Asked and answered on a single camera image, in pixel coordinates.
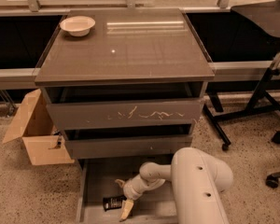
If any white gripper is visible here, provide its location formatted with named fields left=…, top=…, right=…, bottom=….
left=115, top=175, right=145, bottom=221

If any black rxbar chocolate bar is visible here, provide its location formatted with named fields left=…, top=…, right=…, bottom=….
left=103, top=195, right=127, bottom=211

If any black office chair base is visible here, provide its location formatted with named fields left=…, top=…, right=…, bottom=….
left=265, top=130, right=280, bottom=189

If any grey drawer cabinet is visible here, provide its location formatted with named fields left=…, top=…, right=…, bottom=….
left=34, top=7, right=215, bottom=170

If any grey top drawer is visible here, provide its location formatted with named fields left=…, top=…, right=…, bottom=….
left=42, top=81, right=206, bottom=130

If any grey middle drawer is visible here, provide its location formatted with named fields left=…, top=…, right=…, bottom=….
left=65, top=124, right=192, bottom=160

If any black standing desk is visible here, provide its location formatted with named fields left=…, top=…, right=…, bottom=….
left=203, top=0, right=280, bottom=152

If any white bowl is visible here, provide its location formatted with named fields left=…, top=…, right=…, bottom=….
left=60, top=16, right=95, bottom=37

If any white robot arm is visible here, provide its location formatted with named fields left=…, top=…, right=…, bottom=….
left=117, top=147, right=233, bottom=224

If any grey open bottom drawer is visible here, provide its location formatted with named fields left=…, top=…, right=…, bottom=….
left=76, top=154, right=200, bottom=224

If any open cardboard box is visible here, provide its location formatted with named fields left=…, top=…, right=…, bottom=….
left=3, top=90, right=75, bottom=165

